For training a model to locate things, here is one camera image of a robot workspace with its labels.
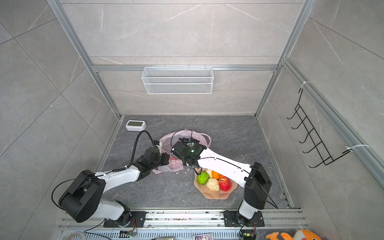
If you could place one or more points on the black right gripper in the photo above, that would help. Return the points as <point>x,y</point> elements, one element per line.
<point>184,162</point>

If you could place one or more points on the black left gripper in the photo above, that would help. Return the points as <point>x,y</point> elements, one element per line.
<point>166,158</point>

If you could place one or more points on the pink printed plastic bag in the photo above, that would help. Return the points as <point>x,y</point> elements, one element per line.
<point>168,142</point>

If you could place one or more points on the green fake fruit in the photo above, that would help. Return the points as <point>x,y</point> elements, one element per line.
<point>203,178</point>

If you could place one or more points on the large orange fake orange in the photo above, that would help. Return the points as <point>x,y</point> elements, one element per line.
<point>216,175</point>

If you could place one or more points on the red fake apple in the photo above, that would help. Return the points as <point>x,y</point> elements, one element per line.
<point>224,184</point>

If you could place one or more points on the peach scalloped plastic bowl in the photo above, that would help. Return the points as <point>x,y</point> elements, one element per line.
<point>219,195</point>

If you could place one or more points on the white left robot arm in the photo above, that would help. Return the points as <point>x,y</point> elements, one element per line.
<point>83,198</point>

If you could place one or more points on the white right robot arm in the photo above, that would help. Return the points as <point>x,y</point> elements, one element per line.
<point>253,178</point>

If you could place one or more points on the dark fake grape bunch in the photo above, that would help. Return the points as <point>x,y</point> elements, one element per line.
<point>189,141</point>

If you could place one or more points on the white digital clock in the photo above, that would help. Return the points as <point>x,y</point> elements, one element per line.
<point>135,125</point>

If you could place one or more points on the orange plush toy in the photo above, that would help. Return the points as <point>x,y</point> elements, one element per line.
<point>299,235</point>

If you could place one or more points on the white wire mesh basket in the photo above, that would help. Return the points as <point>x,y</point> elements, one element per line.
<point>178,80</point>

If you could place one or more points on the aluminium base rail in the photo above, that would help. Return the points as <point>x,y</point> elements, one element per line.
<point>182,225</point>

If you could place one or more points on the black wire hook rack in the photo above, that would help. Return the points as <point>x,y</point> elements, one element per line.
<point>315,137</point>

